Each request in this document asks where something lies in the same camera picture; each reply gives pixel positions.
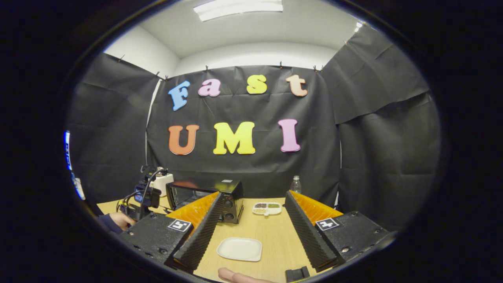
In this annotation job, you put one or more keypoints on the black electric oven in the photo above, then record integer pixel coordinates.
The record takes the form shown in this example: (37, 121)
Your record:
(232, 196)

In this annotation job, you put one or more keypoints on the white toaster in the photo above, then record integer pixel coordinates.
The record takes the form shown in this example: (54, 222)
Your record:
(163, 181)

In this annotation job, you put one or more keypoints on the white divided snack tray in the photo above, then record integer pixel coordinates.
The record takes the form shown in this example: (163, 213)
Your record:
(267, 208)

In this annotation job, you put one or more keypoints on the white square plate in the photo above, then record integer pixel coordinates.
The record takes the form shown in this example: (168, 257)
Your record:
(239, 249)

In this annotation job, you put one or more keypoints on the long ceiling light panel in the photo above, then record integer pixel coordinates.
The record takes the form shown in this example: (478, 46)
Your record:
(239, 8)

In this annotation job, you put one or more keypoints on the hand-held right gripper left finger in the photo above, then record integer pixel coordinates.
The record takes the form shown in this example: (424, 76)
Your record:
(200, 239)

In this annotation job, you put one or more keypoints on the small ceiling light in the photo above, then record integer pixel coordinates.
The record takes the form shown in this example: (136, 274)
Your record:
(358, 27)

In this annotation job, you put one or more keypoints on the blue and white banner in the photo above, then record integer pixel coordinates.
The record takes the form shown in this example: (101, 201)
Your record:
(67, 149)

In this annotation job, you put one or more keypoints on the small black bracket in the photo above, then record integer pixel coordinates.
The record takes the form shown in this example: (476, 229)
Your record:
(297, 274)

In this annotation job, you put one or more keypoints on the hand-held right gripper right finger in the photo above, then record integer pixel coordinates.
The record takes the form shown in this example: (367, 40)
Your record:
(308, 239)

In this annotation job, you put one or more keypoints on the clear plastic water bottle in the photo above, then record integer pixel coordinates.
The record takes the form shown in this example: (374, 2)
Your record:
(296, 185)

